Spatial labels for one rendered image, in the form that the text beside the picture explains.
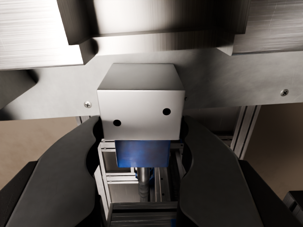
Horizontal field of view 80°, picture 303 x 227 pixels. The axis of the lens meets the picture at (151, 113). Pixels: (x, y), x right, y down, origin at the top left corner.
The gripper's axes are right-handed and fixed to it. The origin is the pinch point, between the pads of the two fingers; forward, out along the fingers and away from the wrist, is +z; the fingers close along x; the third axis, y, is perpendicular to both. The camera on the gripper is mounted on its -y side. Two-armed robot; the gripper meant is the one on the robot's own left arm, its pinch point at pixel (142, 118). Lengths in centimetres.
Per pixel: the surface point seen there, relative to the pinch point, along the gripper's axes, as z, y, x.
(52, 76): 4.6, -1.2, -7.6
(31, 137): 85, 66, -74
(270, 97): 4.6, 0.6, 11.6
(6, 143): 85, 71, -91
